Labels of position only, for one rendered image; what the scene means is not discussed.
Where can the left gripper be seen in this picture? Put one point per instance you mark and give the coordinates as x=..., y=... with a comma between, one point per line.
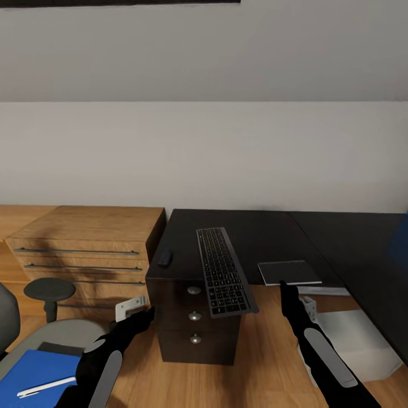
x=136, y=323

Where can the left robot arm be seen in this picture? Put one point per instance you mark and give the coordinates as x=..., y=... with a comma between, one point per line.
x=101, y=361

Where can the notebook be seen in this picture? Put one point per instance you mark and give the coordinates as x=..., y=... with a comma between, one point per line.
x=291, y=272

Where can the folder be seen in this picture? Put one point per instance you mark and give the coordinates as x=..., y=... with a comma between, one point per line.
x=33, y=369

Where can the keyboard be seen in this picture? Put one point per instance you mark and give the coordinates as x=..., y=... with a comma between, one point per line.
x=228, y=291

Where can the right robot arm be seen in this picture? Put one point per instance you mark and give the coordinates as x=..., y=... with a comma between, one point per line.
x=339, y=385

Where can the pen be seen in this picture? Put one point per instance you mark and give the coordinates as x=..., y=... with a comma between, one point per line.
x=29, y=392

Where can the mouse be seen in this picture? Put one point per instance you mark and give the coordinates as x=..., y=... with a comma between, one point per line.
x=165, y=257

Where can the swivel chair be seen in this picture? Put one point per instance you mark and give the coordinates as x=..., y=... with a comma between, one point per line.
x=69, y=336

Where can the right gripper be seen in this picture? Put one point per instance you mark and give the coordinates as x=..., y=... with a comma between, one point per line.
x=290, y=299

